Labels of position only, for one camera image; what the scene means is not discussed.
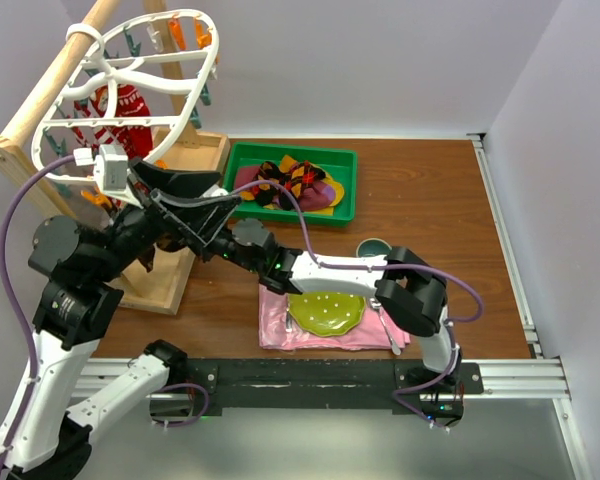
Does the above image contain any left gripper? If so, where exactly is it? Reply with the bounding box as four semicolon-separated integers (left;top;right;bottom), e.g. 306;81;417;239
92;155;244;279

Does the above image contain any black argyle sock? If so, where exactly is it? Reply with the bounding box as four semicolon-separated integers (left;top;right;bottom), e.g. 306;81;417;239
240;161;281;207
278;157;326;199

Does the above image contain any yellow monster sock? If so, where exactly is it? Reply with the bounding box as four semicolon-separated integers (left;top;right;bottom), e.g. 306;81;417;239
308;169;345;216

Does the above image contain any purple yellow striped sock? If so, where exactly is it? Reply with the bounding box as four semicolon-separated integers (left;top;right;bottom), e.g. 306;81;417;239
233;165;260;189

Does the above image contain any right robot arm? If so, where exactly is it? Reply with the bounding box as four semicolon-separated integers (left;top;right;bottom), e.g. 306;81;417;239
201;219;461;393

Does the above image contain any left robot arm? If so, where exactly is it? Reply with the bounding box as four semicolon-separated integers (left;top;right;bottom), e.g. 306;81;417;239
0;160;239;479

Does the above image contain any white round sock hanger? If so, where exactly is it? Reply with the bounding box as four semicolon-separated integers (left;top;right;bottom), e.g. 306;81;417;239
30;8;220;169

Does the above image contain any wooden hanger stand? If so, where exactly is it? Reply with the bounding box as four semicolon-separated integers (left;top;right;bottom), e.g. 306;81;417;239
0;0;231;315

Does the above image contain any pink cloth napkin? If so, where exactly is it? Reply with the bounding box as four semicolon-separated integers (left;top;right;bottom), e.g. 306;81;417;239
259;286;411;351

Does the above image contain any silver fork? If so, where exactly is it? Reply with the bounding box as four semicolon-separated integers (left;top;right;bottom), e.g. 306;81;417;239
284;308;295;333

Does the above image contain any green plastic tray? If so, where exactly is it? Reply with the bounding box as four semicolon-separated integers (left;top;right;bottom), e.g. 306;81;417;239
223;142;358;227

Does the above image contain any green scalloped plate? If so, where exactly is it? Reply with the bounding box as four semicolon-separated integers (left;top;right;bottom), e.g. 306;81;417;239
287;292;365;337

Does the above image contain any red patterned sock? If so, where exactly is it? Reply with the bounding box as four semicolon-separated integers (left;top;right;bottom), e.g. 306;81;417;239
89;85;153;158

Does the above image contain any red white striped sock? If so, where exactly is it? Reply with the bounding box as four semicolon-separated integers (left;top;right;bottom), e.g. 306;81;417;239
70;98;126;154

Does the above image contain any teal ceramic mug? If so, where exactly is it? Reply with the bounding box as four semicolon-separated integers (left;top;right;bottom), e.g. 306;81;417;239
356;238;391;258

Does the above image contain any silver spoon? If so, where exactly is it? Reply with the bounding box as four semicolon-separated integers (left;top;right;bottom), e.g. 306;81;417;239
368;298;402;356

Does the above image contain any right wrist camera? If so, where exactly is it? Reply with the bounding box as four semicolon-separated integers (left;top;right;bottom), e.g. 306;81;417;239
202;185;229;198

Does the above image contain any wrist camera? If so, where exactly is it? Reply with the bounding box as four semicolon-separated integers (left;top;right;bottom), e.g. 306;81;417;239
73;144;140;207
202;185;229;198

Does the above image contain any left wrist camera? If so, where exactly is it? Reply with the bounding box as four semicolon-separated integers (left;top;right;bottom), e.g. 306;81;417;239
73;144;140;207

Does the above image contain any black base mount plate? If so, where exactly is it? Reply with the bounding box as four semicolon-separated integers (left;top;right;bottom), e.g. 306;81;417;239
158;359;469;428

